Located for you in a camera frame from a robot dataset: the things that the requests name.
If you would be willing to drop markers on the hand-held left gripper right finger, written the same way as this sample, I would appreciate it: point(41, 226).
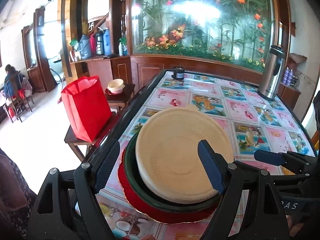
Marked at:
point(211, 167)

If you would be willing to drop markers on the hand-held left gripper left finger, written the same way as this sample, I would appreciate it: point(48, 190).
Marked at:
point(107, 167)

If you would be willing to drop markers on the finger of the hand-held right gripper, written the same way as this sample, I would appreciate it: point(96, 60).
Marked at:
point(268, 157)

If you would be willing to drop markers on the green plastic basin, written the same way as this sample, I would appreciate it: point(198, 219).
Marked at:
point(132, 180)

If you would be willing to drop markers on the cream bowl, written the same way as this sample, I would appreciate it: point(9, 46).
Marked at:
point(175, 150)

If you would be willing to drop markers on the red glass plate with label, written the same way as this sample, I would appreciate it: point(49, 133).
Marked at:
point(140, 206)

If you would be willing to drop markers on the stack of cream bowls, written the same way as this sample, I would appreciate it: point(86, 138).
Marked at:
point(116, 86)

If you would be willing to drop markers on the wooden stool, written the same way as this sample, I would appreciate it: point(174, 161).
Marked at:
point(75, 142)
point(122, 96)

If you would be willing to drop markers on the wooden low cabinet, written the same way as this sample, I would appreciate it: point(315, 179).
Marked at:
point(290, 97)

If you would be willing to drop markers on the red gift bag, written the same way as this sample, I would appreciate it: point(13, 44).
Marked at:
point(85, 107)

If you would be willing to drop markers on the fruit print tablecloth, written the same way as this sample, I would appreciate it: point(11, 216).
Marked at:
point(225, 100)

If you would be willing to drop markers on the stainless steel thermos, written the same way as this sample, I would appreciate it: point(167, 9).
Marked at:
point(271, 77)

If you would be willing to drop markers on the purple spray can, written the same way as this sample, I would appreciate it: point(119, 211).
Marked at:
point(290, 77)
point(285, 76)

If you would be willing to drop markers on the small black device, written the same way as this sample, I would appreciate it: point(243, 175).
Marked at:
point(178, 74)

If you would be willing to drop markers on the red woven basket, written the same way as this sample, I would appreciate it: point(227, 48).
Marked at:
point(296, 61)

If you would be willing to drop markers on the wooden counter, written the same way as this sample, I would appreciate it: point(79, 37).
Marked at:
point(100, 67)

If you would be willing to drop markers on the wooden chair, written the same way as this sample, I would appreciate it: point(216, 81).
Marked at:
point(17, 105)

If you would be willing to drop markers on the white bottle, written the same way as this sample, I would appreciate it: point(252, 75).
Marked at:
point(121, 49)

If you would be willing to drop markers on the grey-blue thermos jug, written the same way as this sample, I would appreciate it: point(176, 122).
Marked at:
point(84, 47)

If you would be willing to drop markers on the red thermos jug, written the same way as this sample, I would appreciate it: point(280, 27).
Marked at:
point(93, 45)

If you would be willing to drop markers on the black thermos jug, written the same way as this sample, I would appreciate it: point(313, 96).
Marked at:
point(99, 43)

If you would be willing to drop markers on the blue thermos jug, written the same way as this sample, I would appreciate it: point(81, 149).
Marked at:
point(107, 42)

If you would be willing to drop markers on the flower scene glass panel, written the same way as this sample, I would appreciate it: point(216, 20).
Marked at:
point(200, 17)

